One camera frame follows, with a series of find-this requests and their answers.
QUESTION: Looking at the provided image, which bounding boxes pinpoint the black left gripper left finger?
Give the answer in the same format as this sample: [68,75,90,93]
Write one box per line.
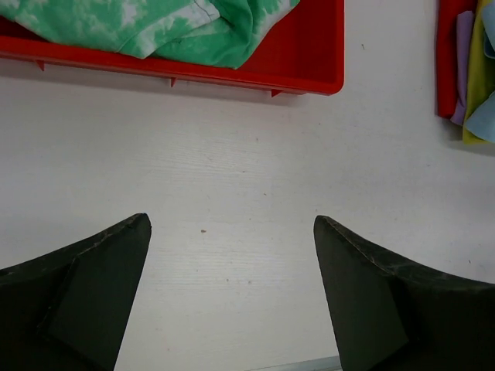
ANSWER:
[1,213,152,370]

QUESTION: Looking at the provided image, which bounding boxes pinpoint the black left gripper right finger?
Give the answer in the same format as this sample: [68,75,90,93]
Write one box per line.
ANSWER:
[313,216,494,370]

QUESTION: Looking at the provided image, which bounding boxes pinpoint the green tie-dye trousers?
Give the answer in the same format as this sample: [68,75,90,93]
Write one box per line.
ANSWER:
[1,0,298,69]

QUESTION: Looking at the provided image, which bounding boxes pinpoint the red folded cloth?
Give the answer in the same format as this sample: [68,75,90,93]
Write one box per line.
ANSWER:
[435,0,477,119]

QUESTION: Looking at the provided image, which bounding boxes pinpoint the yellow folded cloth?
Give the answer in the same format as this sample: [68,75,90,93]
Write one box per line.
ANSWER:
[462,0,495,145]

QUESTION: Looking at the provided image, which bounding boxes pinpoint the red plastic bin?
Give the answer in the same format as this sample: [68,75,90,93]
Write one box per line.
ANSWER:
[1,1,345,96]

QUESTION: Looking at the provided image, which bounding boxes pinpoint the purple folded cloth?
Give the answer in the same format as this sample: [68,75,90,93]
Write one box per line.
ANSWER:
[451,11,475,126]

